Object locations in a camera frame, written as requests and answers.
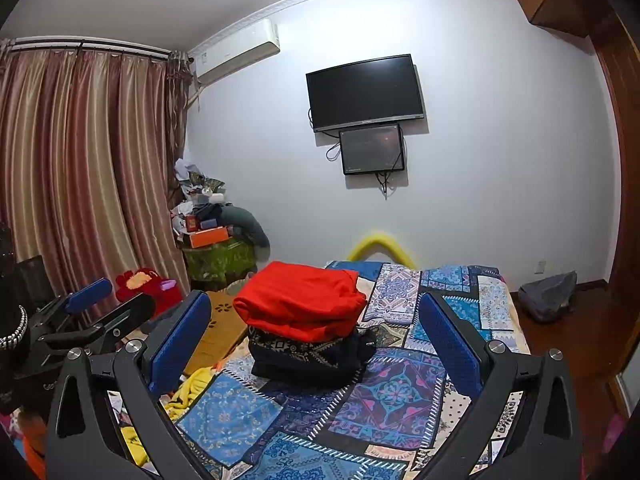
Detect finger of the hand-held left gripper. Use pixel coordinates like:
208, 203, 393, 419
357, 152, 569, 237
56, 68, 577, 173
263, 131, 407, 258
37, 292, 156, 361
30, 277, 115, 333

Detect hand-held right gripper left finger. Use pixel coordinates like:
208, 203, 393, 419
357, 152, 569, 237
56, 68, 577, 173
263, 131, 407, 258
45, 290, 221, 480

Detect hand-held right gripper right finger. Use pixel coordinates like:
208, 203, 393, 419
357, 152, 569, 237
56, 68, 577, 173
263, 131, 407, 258
415, 291, 583, 480

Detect red zip jacket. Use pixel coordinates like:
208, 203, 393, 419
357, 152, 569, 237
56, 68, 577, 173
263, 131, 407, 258
232, 261, 368, 343

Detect mixed clothes and papers pile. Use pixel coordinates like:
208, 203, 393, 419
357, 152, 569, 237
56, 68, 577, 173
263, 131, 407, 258
0, 390, 156, 480

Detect dark patterned folded clothes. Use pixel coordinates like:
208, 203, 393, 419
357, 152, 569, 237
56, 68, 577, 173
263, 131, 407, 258
247, 325, 376, 386

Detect bamboo lap desk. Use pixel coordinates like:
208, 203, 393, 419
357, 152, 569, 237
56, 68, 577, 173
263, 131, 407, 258
182, 290, 251, 378

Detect red plush toy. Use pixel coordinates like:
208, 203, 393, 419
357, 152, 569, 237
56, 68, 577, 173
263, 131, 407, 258
115, 267, 181, 316

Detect yellow cloth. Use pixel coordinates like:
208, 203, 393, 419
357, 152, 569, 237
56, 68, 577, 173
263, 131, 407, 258
162, 366, 226, 421

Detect dark beaded cloth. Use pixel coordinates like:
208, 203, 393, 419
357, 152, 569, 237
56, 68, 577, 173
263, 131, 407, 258
0, 220, 31, 356

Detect blue patchwork bedsheet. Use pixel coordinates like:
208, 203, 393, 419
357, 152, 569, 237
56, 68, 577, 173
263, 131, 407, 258
107, 260, 531, 480

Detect green cloth-covered stand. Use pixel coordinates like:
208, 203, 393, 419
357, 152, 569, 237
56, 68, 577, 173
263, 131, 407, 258
181, 240, 257, 283

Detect orange box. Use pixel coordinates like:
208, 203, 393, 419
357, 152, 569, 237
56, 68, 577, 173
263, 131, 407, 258
189, 226, 231, 249

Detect grey bag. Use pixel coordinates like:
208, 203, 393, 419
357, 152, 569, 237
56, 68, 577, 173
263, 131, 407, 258
517, 270, 578, 325

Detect striped brown curtain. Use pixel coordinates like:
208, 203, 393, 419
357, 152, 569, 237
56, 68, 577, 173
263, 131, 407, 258
0, 40, 196, 311

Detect curtain rod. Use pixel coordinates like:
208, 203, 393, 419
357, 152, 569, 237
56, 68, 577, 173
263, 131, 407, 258
0, 37, 173, 61

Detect brown wooden door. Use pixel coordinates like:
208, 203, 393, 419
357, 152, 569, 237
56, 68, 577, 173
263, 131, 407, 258
592, 10, 640, 411

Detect white air conditioner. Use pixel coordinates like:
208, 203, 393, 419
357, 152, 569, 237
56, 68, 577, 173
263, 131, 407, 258
189, 18, 281, 86

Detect yellow foam ring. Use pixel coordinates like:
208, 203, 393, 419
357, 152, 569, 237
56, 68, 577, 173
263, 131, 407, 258
347, 230, 418, 268

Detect small black wall monitor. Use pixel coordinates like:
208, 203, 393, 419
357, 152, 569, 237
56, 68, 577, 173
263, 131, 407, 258
339, 124, 405, 176

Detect black wall television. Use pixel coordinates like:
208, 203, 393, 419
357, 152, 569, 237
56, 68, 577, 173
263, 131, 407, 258
306, 54, 426, 133

